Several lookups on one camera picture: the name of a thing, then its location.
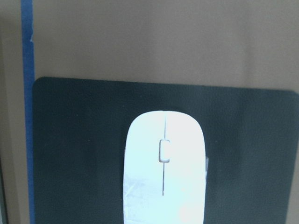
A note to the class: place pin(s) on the white computer mouse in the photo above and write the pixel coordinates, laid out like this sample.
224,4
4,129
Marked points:
164,179

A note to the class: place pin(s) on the black mouse pad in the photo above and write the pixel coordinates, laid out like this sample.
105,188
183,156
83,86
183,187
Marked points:
79,131

